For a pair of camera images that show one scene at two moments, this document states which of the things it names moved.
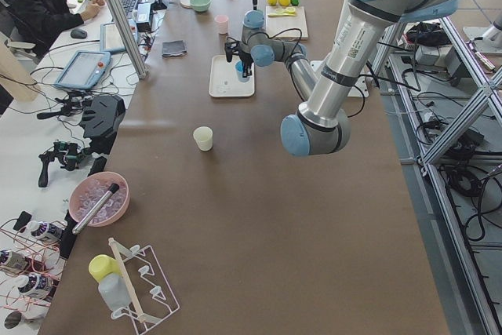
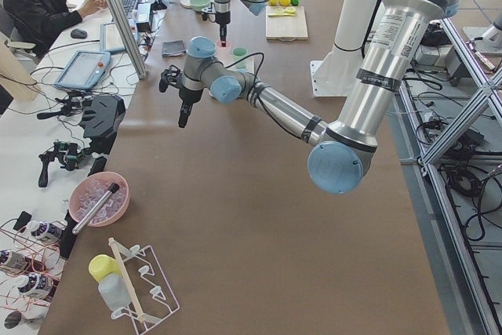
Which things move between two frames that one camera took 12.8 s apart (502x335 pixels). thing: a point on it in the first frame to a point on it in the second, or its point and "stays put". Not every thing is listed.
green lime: [295, 0] stays put
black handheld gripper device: [69, 154] stays put
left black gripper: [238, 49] to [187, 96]
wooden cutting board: [286, 27] stays put
